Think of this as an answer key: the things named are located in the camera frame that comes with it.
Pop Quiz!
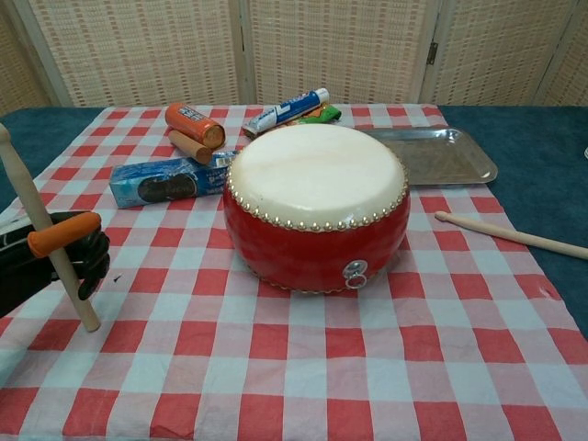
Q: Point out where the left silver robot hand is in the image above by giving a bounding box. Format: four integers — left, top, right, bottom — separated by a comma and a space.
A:
0, 210, 111, 318

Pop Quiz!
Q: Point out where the wooden drumstick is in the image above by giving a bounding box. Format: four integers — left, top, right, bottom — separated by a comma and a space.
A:
434, 210, 588, 261
0, 122, 102, 333

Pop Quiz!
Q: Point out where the red drum with white skin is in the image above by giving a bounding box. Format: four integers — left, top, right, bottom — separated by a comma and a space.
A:
221, 123, 412, 296

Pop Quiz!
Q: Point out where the metal tray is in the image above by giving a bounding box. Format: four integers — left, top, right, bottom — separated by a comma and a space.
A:
360, 127, 500, 187

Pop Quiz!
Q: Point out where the blue cookie box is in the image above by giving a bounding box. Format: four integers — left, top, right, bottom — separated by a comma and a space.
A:
109, 149, 241, 210

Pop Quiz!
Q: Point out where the red white checkered cloth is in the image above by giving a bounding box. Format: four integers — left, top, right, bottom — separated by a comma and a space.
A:
0, 104, 588, 441

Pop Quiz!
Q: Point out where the brown sausage stick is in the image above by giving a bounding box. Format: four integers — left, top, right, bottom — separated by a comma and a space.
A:
167, 130, 215, 164

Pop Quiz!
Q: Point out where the orange cracker tube pack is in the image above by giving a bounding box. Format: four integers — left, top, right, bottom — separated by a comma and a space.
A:
164, 102, 226, 149

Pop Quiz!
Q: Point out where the woven folding screen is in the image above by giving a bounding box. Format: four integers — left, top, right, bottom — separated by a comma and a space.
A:
0, 0, 588, 119

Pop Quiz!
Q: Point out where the blue white toothpaste tube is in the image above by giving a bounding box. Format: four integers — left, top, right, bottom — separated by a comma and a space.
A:
242, 87, 332, 138

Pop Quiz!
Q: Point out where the green orange snack packet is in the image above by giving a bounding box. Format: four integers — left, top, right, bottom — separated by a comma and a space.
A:
293, 103, 344, 126

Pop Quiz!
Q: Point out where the teal table cover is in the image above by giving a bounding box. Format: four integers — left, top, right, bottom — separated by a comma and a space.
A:
0, 105, 588, 341

